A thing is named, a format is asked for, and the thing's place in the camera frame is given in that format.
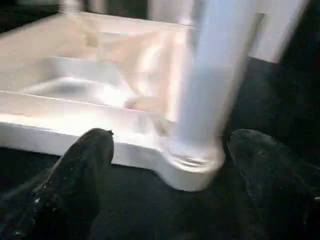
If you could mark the black plastic mat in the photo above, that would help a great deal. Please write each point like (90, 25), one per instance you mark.
(280, 100)

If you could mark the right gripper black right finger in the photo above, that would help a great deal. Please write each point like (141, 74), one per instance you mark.
(280, 185)

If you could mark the white plastic table top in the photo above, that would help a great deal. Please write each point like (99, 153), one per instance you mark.
(75, 75)

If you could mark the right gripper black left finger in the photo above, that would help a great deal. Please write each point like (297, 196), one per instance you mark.
(70, 190)

